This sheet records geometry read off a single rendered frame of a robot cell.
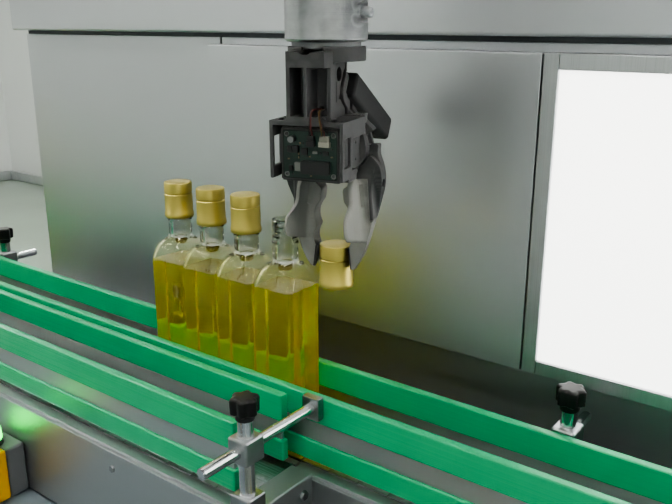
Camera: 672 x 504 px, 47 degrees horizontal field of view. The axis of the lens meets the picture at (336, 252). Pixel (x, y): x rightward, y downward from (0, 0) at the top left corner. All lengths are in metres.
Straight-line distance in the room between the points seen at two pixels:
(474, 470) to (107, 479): 0.44
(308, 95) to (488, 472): 0.38
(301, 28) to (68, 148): 0.78
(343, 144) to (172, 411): 0.36
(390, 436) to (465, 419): 0.09
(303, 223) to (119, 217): 0.62
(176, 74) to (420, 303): 0.50
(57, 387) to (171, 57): 0.49
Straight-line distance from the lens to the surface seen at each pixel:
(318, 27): 0.69
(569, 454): 0.80
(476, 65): 0.84
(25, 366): 1.10
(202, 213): 0.93
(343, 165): 0.68
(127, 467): 0.94
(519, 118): 0.83
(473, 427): 0.84
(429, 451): 0.78
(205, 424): 0.83
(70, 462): 1.04
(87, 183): 1.39
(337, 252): 0.76
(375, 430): 0.81
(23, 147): 7.32
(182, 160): 1.19
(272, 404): 0.86
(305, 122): 0.69
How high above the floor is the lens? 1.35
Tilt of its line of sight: 17 degrees down
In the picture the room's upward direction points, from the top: straight up
